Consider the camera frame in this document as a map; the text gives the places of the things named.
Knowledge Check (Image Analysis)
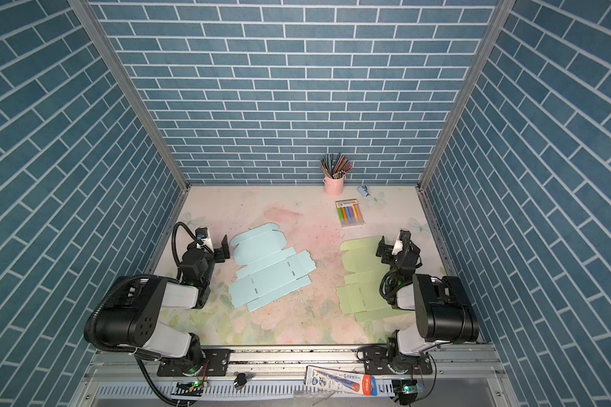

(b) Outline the pink pencil cup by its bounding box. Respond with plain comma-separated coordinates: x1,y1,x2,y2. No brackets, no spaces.
323,175,346,198

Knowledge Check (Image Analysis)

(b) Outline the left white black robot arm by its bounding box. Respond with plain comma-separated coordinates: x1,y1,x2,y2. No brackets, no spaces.
83,222,230,376

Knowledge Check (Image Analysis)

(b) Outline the light green flat paper box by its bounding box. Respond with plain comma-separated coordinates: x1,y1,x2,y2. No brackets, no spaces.
336,237,407,323

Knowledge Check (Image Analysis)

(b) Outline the small black knob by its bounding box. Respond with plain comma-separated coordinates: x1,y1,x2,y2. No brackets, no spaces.
234,372,248,391

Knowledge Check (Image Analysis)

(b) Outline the right green lit device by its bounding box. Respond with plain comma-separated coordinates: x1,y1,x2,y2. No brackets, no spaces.
390,379,420,406

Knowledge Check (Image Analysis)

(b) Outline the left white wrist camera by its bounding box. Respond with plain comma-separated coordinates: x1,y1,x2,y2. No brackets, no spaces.
195,227,214,253

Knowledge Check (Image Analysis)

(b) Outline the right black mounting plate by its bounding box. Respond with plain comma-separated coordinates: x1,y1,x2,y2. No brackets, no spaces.
356,345,433,376

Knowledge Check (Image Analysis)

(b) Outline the left green circuit board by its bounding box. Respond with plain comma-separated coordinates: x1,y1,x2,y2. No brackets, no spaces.
171,381,205,400

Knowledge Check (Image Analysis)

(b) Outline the light blue paper box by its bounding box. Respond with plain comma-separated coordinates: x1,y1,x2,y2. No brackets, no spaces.
228,223,316,312

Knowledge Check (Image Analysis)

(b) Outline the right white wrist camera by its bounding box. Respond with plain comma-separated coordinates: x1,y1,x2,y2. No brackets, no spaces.
391,238,404,256

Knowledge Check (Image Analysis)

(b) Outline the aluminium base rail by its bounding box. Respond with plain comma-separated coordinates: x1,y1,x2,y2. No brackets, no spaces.
69,344,519,406

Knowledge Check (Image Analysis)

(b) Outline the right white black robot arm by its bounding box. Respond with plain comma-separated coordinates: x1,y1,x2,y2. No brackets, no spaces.
376,229,480,372

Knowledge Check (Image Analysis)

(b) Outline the black mounting plate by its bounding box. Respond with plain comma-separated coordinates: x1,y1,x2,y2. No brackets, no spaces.
356,345,433,376
157,348,232,378

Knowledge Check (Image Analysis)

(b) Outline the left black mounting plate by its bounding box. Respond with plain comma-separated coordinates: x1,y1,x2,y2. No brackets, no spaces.
157,348,232,378

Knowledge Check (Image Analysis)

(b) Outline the coloured pencils bundle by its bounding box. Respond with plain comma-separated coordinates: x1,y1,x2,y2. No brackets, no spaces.
320,154,353,179

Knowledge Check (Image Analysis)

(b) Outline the white red blue package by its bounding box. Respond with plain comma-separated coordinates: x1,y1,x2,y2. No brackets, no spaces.
305,366,378,396

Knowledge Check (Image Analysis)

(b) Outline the pack of coloured markers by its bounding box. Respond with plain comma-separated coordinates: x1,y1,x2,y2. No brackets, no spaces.
335,198,364,227

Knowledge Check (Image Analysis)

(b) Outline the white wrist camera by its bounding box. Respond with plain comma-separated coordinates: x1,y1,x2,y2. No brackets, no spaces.
195,227,214,253
391,238,404,256

